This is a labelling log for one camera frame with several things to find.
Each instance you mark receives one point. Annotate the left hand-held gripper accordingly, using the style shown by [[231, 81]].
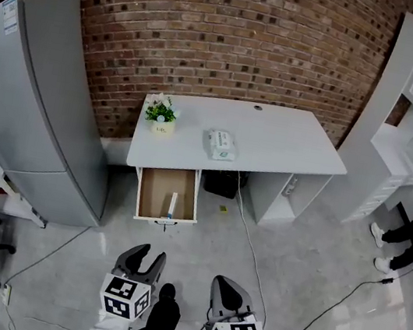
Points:
[[124, 296]]

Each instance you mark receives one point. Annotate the white desk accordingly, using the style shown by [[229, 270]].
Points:
[[274, 140]]

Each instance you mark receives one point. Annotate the grey refrigerator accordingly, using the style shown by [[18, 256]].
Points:
[[42, 111]]

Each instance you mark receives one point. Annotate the small white stick item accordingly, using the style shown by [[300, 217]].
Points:
[[172, 205]]

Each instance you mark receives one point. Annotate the potted green plant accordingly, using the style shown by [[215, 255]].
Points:
[[162, 115]]

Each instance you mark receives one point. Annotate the yellow floor tag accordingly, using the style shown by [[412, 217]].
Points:
[[223, 209]]

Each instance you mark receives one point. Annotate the tall white shelf cabinet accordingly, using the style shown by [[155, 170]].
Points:
[[383, 152]]

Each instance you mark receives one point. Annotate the person's leg with black shoe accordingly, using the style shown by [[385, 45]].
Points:
[[161, 318]]

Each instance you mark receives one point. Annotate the white desk power socket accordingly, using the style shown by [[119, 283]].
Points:
[[290, 187]]

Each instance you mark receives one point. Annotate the white fridge label sticker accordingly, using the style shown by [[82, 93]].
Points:
[[10, 15]]

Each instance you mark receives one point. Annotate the white floor power strip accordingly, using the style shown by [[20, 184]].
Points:
[[6, 294]]

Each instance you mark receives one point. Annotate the white desk drawer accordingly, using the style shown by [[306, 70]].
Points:
[[158, 191]]

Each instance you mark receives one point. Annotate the white wet wipes pack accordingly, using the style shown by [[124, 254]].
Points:
[[221, 145]]

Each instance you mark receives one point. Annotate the black box under desk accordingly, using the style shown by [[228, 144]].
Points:
[[222, 185]]

